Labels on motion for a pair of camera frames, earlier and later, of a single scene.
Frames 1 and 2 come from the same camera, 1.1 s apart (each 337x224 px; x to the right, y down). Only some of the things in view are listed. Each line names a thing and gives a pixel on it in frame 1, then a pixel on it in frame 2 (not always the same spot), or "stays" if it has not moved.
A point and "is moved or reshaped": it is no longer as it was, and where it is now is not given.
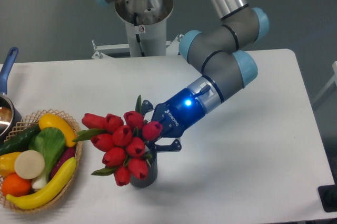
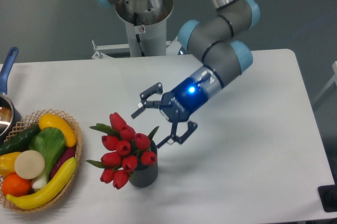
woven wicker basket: x=28 y=122 stays
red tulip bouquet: x=122 y=143 is moved or reshaped
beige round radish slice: x=29 y=164 stays
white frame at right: x=334 y=79 stays
